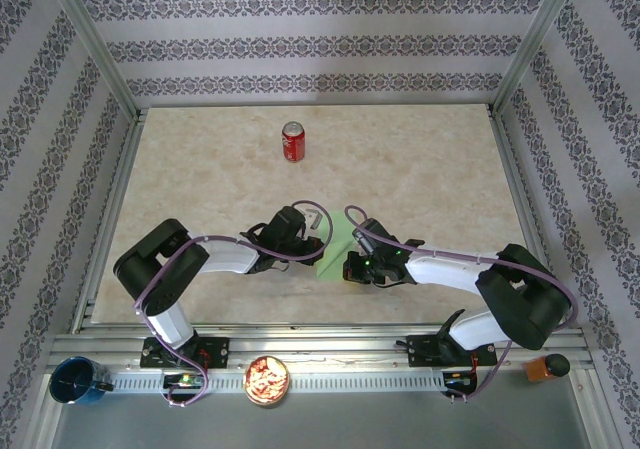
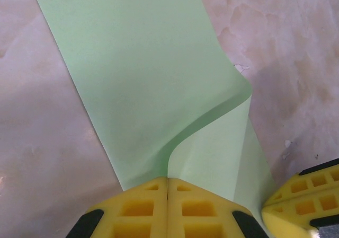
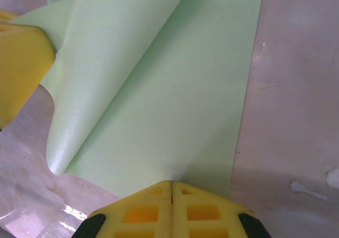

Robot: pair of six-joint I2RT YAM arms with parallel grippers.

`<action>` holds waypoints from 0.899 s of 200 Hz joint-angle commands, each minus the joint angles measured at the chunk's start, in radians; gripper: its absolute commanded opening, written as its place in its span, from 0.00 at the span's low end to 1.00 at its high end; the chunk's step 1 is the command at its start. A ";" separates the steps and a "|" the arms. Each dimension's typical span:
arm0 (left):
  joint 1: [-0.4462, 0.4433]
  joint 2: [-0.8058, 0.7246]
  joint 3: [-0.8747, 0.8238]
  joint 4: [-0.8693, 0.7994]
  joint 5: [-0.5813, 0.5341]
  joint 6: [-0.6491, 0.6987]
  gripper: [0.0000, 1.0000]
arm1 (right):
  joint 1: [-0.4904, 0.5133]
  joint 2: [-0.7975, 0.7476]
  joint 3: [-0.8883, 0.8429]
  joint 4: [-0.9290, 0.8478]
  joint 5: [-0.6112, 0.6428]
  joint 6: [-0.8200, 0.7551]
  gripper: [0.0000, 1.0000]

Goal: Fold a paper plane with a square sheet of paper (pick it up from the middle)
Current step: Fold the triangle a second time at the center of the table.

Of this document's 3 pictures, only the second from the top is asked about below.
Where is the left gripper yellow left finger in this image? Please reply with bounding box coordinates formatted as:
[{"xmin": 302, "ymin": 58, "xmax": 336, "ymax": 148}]
[{"xmin": 67, "ymin": 177, "xmax": 168, "ymax": 238}]

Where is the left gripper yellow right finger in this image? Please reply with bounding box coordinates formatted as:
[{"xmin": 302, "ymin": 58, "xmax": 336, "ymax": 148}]
[{"xmin": 168, "ymin": 177, "xmax": 271, "ymax": 238}]

